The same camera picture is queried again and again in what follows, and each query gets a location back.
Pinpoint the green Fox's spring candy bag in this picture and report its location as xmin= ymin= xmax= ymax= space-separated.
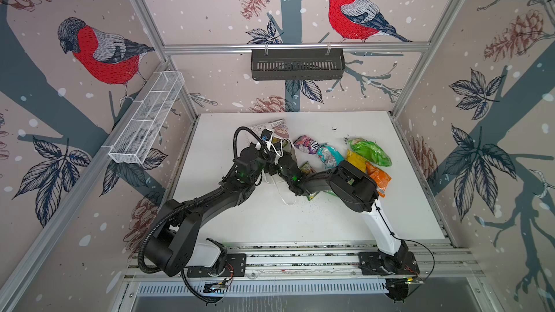
xmin=299 ymin=162 xmax=316 ymax=175

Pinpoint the purple Fox's berries candy bag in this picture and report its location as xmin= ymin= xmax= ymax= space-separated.
xmin=293 ymin=135 xmax=320 ymax=155

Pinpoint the white printed paper bag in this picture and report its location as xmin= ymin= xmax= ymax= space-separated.
xmin=249 ymin=118 xmax=296 ymax=206

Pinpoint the teal candy bag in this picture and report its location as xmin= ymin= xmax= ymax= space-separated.
xmin=317 ymin=144 xmax=344 ymax=169

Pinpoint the yellow snack bag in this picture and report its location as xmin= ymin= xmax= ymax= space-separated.
xmin=346 ymin=150 xmax=367 ymax=173

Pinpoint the green snack bag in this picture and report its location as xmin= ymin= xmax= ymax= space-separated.
xmin=346 ymin=137 xmax=393 ymax=167
xmin=306 ymin=191 xmax=337 ymax=201

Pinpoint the orange snack bag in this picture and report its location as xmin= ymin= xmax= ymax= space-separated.
xmin=366 ymin=162 xmax=391 ymax=197

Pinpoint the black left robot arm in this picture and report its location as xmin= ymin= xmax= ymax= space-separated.
xmin=137 ymin=144 xmax=272 ymax=277

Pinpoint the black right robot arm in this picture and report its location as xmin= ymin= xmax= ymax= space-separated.
xmin=276 ymin=155 xmax=409 ymax=274

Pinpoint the black hanging basket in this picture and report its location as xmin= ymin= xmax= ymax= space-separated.
xmin=251 ymin=49 xmax=345 ymax=81

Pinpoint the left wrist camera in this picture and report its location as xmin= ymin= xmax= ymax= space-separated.
xmin=260 ymin=129 xmax=273 ymax=143

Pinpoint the aluminium mounting rail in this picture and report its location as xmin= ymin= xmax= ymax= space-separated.
xmin=125 ymin=242 xmax=482 ymax=280

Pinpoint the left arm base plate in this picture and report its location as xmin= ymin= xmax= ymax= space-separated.
xmin=186 ymin=253 xmax=247 ymax=278

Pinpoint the white wire mesh basket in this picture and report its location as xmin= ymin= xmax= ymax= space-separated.
xmin=108 ymin=71 xmax=184 ymax=164

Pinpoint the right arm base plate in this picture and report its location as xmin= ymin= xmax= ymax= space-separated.
xmin=358 ymin=251 xmax=420 ymax=276

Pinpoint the aluminium frame crossbar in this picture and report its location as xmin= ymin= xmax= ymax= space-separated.
xmin=163 ymin=42 xmax=432 ymax=56

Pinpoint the black corrugated cable conduit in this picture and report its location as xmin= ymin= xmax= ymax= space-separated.
xmin=137 ymin=198 xmax=218 ymax=274

